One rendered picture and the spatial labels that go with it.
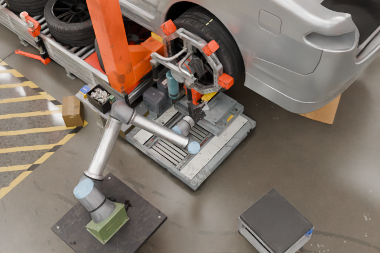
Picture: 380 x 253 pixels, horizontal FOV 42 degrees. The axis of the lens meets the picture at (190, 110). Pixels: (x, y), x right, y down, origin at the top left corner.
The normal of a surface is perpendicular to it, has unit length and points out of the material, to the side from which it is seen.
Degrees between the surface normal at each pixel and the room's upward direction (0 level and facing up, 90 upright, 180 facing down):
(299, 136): 0
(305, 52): 90
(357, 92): 0
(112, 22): 90
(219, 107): 0
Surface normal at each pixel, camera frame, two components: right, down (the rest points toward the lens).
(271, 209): -0.05, -0.61
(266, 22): -0.66, 0.62
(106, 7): 0.76, 0.49
